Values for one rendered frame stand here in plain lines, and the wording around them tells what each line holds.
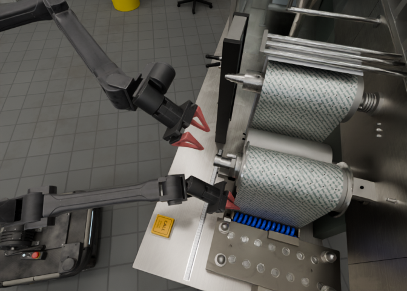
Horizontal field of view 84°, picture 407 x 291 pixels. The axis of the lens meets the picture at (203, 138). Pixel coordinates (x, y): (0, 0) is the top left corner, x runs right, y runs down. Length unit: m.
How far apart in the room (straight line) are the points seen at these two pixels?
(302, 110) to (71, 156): 2.07
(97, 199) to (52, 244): 1.16
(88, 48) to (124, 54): 2.51
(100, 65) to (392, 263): 0.76
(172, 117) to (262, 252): 0.52
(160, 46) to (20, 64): 1.68
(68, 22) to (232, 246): 0.82
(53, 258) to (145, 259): 0.98
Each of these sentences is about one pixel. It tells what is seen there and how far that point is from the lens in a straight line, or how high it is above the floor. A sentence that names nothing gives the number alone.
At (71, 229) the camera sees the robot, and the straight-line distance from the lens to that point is 1.84.
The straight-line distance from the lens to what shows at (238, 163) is 0.62.
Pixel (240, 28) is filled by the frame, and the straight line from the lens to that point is 0.76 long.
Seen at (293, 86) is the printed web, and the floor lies 1.39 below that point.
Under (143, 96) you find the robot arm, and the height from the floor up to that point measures 1.47.
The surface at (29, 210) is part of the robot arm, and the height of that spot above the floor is 1.22.
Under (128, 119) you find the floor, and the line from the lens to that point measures 2.42.
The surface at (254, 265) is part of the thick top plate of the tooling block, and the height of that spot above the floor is 1.03.
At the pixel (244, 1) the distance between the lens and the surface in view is 1.42.
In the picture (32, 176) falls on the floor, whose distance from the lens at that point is 2.48.
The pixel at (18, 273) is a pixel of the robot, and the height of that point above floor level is 0.24.
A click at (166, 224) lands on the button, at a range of 0.94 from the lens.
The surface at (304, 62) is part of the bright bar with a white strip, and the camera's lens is 0.68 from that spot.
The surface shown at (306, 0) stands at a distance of 1.08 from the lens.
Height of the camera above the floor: 1.83
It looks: 58 degrees down
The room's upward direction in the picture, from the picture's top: straight up
